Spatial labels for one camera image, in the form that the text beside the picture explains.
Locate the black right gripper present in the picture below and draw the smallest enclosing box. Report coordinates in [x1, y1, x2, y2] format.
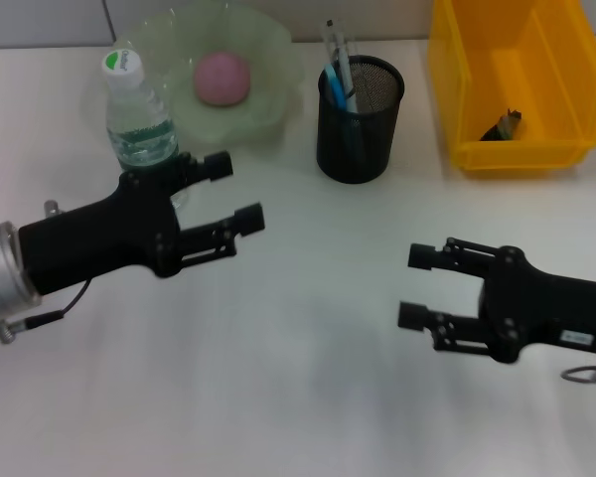
[396, 237, 596, 365]

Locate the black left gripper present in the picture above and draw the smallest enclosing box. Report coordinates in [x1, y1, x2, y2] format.
[17, 150, 266, 298]

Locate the pink peach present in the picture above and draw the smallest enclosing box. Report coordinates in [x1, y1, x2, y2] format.
[194, 51, 253, 108]

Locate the clear green-label water bottle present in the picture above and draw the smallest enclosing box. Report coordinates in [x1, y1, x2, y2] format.
[100, 48, 191, 210]

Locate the silver ballpoint pen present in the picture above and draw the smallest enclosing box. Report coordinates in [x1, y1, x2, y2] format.
[332, 46, 362, 115]

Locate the green plastic wrapper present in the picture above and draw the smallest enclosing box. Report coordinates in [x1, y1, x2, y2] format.
[479, 107, 525, 143]

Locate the clear plastic ruler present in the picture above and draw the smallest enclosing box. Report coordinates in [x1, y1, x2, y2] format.
[321, 19, 355, 69]

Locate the translucent green fruit bowl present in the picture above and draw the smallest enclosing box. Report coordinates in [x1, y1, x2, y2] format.
[113, 2, 304, 148]

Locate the black mesh pen cup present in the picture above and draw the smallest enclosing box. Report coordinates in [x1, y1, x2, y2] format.
[316, 54, 406, 185]

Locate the yellow plastic bin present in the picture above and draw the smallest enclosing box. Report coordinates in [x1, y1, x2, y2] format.
[426, 0, 596, 179]

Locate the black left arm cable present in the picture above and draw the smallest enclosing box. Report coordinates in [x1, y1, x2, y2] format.
[0, 279, 93, 345]

